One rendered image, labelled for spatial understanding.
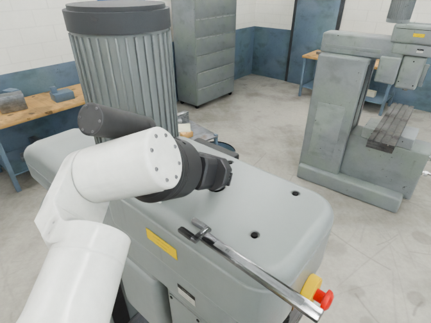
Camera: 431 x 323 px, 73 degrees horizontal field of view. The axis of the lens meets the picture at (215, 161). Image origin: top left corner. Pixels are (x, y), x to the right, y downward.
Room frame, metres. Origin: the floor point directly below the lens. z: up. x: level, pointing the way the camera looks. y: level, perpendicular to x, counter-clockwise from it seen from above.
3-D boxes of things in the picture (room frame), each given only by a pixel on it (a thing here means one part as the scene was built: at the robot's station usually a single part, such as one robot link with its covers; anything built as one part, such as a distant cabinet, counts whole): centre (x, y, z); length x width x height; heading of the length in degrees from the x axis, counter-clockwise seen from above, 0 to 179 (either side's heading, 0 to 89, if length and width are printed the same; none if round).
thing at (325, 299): (0.32, -0.19, 1.76); 0.04 x 0.03 x 0.04; 140
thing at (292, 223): (0.49, 0.01, 1.81); 0.47 x 0.26 x 0.16; 50
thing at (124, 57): (0.64, 0.19, 2.05); 0.20 x 0.20 x 0.32
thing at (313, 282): (0.33, -0.18, 1.76); 0.06 x 0.02 x 0.06; 140
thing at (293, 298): (0.29, -0.04, 1.89); 0.24 x 0.04 x 0.01; 48
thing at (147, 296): (0.61, 0.15, 1.47); 0.24 x 0.19 x 0.26; 140
